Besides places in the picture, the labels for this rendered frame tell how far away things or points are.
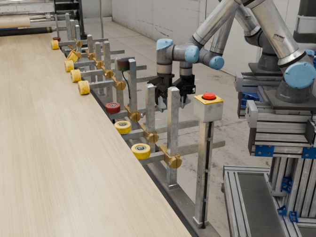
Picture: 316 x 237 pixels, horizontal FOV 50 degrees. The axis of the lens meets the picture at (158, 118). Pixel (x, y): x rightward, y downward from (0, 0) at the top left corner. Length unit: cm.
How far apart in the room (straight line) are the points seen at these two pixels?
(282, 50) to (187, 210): 75
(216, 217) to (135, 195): 138
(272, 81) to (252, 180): 77
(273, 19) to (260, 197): 130
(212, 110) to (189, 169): 190
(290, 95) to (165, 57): 59
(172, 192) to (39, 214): 61
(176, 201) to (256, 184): 112
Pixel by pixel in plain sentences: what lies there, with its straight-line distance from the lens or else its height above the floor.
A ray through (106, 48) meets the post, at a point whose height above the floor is 111.
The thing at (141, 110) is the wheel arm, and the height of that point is 85.
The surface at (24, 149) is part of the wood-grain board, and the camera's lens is 153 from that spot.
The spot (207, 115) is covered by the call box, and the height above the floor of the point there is 118.
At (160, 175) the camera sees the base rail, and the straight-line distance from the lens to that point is 162.
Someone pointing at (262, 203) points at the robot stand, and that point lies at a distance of 233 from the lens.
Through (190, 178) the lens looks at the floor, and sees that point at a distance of 284.
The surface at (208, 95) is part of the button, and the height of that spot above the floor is 123.
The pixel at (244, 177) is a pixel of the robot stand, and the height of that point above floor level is 21.
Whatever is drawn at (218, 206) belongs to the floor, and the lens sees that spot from 258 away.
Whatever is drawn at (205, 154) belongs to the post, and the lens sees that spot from 117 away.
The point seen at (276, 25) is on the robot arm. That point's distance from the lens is 145.
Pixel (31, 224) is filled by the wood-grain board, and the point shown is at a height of 90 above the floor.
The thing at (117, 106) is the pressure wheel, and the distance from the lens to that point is 184.
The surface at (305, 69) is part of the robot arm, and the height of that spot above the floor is 124.
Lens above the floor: 162
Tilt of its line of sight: 25 degrees down
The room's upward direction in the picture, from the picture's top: straight up
